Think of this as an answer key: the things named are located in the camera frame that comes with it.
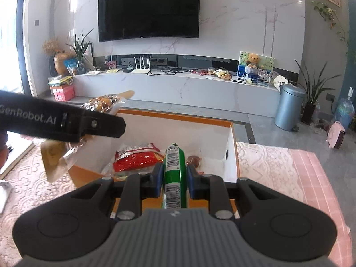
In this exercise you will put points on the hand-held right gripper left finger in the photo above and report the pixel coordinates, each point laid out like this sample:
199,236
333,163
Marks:
157,180

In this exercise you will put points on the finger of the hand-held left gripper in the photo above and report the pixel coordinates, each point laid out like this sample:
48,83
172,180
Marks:
103,125

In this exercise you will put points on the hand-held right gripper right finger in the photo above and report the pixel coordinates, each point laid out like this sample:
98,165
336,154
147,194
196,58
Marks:
192,182

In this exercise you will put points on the green sausage packet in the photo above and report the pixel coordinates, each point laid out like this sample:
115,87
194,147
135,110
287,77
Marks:
175,172

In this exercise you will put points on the brown dried meat packet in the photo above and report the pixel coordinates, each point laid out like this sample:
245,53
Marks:
193,160

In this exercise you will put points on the large red snack packet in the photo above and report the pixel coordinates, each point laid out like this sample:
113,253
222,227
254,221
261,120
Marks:
133,161

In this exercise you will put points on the gold nut snack packet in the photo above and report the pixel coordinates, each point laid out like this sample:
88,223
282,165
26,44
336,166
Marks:
52,155

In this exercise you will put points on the orange cardboard box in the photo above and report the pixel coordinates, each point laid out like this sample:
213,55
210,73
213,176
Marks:
167,129

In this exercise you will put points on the pile of packaged snacks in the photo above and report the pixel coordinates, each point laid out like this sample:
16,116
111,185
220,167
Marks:
222,73

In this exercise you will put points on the white flat panel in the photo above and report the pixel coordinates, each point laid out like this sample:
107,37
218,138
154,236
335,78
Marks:
19,155

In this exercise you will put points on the pink box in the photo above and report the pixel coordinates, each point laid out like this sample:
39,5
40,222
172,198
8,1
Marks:
62,93

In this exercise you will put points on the colourful paper stack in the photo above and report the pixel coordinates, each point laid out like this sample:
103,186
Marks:
59,81

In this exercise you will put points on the black set-top box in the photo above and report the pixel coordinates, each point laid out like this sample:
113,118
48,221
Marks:
128,70

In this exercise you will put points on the brown round vase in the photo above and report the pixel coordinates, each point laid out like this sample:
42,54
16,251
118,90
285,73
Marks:
59,64

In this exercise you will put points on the white router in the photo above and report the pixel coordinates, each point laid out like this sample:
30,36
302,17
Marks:
140,71

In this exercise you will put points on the blue packet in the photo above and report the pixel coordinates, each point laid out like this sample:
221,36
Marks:
71,65

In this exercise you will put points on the dried flower bouquet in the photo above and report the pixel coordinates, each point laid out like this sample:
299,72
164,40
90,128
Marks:
52,47

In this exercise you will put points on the white lace tablecloth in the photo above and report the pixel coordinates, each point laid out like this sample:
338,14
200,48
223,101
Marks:
264,161

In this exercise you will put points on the leafy plant in glass vase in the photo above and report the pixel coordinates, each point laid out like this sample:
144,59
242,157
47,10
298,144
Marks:
80,47

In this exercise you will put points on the white marble television cabinet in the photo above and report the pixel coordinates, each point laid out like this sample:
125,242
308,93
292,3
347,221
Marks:
180,89

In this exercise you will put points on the white kitchen scale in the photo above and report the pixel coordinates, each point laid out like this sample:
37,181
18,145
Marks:
238,79

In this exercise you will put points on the blue white container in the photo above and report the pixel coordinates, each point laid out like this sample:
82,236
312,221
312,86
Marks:
251,79

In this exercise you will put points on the grey metal trash can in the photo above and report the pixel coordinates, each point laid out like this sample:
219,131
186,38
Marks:
289,108

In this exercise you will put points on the pink checkered tablecloth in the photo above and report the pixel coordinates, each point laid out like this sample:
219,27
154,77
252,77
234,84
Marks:
319,178

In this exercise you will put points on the white round hand fan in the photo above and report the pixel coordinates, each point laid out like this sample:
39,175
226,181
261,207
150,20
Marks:
279,82

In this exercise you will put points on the brown teddy bear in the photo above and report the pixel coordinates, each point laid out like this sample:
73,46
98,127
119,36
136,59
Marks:
253,59

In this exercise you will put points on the green picture board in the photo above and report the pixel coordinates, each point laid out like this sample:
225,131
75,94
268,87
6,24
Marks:
267,61

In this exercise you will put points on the pink space heater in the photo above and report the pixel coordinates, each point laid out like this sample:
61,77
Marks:
336,135

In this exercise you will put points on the tall potted plant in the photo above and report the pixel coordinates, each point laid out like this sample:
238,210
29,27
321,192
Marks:
314,89

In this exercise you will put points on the blue water jug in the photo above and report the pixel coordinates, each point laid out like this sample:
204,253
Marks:
345,111

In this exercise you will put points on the hanging vine plant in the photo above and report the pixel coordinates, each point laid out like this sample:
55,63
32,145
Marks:
331,19

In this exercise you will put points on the black wall television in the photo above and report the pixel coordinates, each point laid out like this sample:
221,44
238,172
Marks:
147,8

